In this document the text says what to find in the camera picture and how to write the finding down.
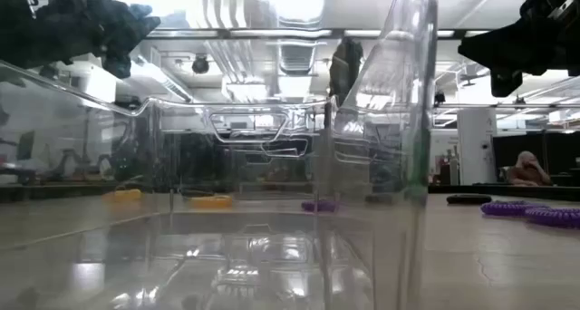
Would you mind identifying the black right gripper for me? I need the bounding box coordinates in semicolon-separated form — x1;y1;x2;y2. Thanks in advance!
457;0;580;98

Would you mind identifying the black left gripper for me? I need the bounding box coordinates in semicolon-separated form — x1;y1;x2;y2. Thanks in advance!
34;0;162;80

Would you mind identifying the black spring keychain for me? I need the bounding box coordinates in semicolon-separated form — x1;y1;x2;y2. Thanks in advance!
446;193;493;206

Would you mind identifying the purple spring keychain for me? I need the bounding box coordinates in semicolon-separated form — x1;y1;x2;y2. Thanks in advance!
524;206;580;229
300;199;339;213
480;200;547;218

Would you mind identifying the white pillar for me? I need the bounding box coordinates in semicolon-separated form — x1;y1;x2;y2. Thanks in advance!
456;107;498;186

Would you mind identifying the seated person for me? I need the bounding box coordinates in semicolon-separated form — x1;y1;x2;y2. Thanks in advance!
507;150;553;187

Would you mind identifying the clear plastic bin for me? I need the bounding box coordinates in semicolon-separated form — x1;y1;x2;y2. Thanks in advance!
235;132;391;205
0;0;440;310

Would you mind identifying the dark computer monitor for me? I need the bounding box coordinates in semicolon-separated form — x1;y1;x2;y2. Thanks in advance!
16;130;36;162

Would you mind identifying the dark hanging object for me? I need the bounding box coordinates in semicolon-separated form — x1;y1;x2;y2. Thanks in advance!
328;36;364;106

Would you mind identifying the ceiling air vent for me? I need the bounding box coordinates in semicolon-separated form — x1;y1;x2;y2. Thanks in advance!
276;41;319;76

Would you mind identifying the black ceiling dome camera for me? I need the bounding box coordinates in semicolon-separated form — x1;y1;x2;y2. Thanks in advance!
191;54;210;75

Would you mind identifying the black partition wall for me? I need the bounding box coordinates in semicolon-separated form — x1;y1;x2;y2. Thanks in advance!
492;131;580;187

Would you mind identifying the black table edge rail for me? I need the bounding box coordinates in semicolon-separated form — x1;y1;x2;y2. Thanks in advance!
428;183;580;202

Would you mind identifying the yellow spring keychain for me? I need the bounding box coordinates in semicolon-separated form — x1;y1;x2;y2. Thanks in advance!
102;186;143;204
189;194;234;209

